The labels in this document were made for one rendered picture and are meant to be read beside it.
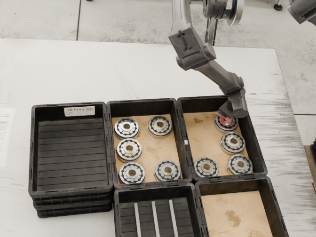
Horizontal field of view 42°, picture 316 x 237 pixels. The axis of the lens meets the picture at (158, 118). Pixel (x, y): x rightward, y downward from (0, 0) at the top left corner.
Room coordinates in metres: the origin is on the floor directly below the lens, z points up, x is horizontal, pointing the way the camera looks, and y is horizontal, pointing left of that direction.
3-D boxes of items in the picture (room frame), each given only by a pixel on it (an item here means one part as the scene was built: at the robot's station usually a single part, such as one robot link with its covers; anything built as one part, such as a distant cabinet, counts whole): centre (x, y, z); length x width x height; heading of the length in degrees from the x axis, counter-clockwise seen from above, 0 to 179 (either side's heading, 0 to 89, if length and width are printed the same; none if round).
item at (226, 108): (1.08, -0.30, 0.98); 0.10 x 0.07 x 0.07; 143
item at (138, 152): (0.85, 0.09, 0.86); 0.10 x 0.10 x 0.01
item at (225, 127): (1.08, -0.30, 0.86); 0.10 x 0.10 x 0.01
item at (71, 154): (0.79, 0.31, 0.87); 0.40 x 0.30 x 0.11; 16
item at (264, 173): (0.95, -0.26, 0.92); 0.40 x 0.30 x 0.02; 16
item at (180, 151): (0.87, 0.03, 0.87); 0.40 x 0.30 x 0.11; 16
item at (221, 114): (1.07, -0.29, 0.91); 0.07 x 0.07 x 0.09; 53
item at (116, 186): (0.87, 0.03, 0.92); 0.40 x 0.30 x 0.02; 16
